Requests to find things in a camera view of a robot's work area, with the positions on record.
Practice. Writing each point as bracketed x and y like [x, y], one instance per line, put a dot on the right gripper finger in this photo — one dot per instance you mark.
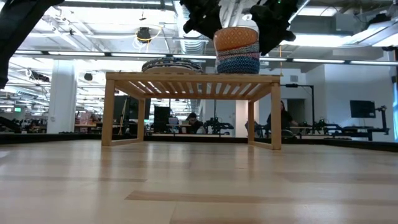
[205, 15]
[272, 28]

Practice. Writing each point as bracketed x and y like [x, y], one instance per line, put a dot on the bowl light-blue inside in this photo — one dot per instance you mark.
[234, 39]

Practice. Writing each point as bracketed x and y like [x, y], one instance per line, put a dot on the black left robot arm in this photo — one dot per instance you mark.
[18, 28]

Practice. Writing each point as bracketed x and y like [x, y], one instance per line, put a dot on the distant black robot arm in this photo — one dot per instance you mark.
[217, 126]

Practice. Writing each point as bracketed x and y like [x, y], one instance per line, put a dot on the wooden slatted shelf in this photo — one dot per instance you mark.
[192, 77]

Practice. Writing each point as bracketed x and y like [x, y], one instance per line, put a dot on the person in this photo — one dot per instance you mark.
[281, 119]
[194, 124]

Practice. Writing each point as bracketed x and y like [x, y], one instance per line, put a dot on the dark partition panel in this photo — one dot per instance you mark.
[124, 112]

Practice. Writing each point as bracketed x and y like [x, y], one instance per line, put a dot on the distant black workbench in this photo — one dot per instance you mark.
[357, 128]

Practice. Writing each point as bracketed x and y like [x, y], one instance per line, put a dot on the white pillar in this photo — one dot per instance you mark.
[62, 99]

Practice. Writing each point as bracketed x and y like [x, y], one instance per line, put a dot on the green exit sign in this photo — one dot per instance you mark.
[17, 109]

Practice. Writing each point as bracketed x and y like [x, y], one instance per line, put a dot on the black wall monitor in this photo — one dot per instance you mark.
[362, 109]

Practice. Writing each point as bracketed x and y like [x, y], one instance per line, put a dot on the black ceiling camera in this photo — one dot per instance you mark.
[88, 76]

